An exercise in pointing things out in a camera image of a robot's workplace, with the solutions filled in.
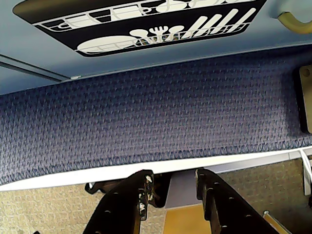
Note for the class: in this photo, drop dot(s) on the light wooden board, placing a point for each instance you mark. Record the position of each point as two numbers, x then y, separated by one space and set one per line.
306 97

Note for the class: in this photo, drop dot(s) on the light blue cabinet door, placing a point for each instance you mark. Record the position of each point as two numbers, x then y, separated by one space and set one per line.
36 53

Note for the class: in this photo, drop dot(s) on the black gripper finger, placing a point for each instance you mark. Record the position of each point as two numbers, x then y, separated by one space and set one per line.
117 209
226 204

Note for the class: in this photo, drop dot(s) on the black dish rack decal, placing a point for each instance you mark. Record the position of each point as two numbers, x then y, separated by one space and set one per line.
117 26

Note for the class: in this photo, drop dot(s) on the blue woven mat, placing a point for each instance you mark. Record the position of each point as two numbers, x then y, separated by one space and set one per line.
151 114

